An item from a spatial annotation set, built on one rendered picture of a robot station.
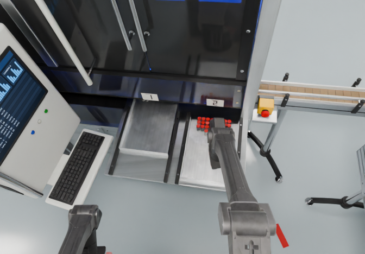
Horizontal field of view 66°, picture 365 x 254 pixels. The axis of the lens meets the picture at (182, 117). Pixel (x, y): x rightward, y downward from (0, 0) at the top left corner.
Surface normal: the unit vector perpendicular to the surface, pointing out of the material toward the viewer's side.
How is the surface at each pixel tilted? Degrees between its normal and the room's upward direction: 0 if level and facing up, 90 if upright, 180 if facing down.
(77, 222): 41
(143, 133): 0
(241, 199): 36
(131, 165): 0
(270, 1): 90
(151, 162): 0
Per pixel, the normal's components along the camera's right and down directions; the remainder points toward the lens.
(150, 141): -0.08, -0.50
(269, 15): -0.16, 0.86
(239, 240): 0.03, -0.26
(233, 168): 0.04, -0.91
